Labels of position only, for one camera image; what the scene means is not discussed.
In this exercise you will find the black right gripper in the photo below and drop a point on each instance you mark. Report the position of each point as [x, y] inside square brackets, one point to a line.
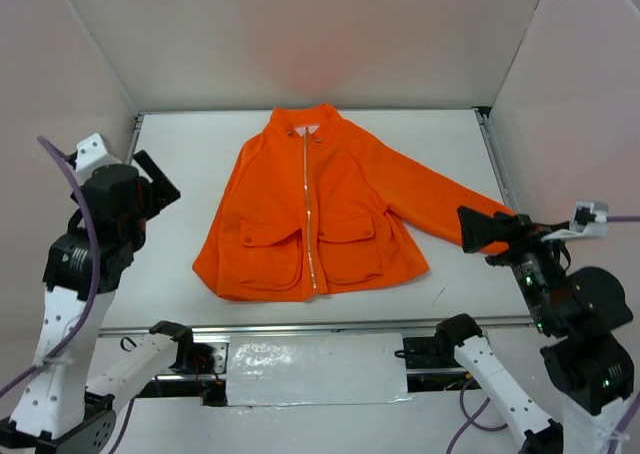
[503, 229]

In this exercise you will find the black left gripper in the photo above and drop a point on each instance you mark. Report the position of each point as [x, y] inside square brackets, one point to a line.
[157, 185]

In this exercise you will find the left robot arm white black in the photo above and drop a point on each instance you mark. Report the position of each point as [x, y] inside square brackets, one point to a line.
[62, 409]

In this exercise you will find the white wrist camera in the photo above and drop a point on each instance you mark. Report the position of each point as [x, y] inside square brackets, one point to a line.
[91, 153]
[589, 221]

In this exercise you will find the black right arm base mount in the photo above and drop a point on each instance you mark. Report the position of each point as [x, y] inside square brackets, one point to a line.
[430, 364]

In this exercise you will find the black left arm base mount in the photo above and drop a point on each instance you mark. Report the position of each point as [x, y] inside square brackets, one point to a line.
[201, 377]

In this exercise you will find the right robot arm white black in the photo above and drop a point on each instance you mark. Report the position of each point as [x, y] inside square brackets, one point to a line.
[592, 372]

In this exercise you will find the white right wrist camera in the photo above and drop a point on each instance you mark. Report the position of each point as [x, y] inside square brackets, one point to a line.
[589, 221]

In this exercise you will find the aluminium table frame rail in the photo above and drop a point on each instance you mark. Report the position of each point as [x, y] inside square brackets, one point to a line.
[197, 151]

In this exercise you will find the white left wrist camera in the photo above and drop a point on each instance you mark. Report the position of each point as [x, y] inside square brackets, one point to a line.
[91, 153]

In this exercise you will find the white foil-taped panel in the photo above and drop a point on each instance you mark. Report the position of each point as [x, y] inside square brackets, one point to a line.
[336, 369]

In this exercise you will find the orange zip-up jacket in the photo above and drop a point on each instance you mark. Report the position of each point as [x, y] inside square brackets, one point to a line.
[316, 205]

